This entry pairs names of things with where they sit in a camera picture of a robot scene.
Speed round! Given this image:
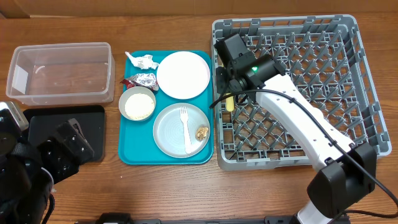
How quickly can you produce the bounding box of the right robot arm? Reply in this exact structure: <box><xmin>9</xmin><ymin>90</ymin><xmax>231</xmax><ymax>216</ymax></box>
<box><xmin>219</xmin><ymin>51</ymin><xmax>377</xmax><ymax>223</ymax></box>

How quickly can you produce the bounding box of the grey bowl with rice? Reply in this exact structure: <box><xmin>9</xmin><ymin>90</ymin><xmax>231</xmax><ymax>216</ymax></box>
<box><xmin>119</xmin><ymin>86</ymin><xmax>156</xmax><ymax>121</ymax></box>

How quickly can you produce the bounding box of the clear plastic bin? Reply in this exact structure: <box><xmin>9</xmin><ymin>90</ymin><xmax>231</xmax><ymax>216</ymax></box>
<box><xmin>6</xmin><ymin>42</ymin><xmax>116</xmax><ymax>106</ymax></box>

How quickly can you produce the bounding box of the crumpled foil wrapper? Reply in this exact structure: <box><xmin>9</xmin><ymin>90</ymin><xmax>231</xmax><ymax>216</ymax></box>
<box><xmin>121</xmin><ymin>73</ymin><xmax>159</xmax><ymax>91</ymax></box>

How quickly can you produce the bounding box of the grey dishwasher rack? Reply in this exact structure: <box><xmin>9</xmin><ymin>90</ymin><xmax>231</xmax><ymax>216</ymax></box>
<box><xmin>212</xmin><ymin>14</ymin><xmax>392</xmax><ymax>170</ymax></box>

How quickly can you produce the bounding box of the crumpled white tissue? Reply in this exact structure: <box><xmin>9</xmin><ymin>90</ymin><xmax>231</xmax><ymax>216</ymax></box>
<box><xmin>125</xmin><ymin>52</ymin><xmax>159</xmax><ymax>70</ymax></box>

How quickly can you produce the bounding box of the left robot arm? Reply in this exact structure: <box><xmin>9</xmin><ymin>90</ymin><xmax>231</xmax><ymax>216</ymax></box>
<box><xmin>1</xmin><ymin>119</ymin><xmax>94</xmax><ymax>223</ymax></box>

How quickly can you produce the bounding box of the brown food scrap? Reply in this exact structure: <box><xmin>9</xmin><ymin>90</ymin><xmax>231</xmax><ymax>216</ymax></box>
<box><xmin>195</xmin><ymin>126</ymin><xmax>210</xmax><ymax>141</ymax></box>

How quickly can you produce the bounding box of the black tray bin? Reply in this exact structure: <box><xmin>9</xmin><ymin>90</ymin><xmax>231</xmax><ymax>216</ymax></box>
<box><xmin>24</xmin><ymin>105</ymin><xmax>106</xmax><ymax>162</ymax></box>

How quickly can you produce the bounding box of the teal serving tray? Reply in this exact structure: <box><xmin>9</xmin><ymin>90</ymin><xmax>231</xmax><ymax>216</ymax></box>
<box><xmin>118</xmin><ymin>50</ymin><xmax>215</xmax><ymax>166</ymax></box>

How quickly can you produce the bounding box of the grey plate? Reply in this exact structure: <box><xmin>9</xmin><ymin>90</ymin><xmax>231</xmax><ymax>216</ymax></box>
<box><xmin>153</xmin><ymin>103</ymin><xmax>210</xmax><ymax>159</ymax></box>

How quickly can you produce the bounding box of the yellow plastic spoon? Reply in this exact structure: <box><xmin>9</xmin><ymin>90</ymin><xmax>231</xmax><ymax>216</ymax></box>
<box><xmin>225</xmin><ymin>93</ymin><xmax>234</xmax><ymax>112</ymax></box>

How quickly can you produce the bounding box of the white pink-rimmed plate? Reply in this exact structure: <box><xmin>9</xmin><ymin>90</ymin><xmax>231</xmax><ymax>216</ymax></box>
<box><xmin>156</xmin><ymin>51</ymin><xmax>210</xmax><ymax>100</ymax></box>

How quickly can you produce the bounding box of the white plastic fork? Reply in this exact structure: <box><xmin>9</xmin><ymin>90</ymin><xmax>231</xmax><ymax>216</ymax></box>
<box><xmin>180</xmin><ymin>106</ymin><xmax>192</xmax><ymax>154</ymax></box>

